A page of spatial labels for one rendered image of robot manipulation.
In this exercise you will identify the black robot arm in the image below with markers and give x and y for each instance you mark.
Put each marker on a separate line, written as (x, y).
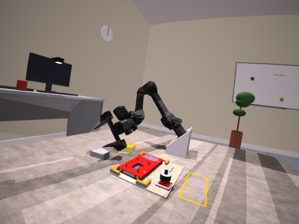
(127, 123)

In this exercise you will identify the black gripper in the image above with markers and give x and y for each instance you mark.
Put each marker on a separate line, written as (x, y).
(118, 144)

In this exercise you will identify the yellow block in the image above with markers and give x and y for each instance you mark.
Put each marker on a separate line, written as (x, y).
(130, 147)

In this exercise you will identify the white and grey wheel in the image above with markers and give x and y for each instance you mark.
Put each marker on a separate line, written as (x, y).
(165, 177)

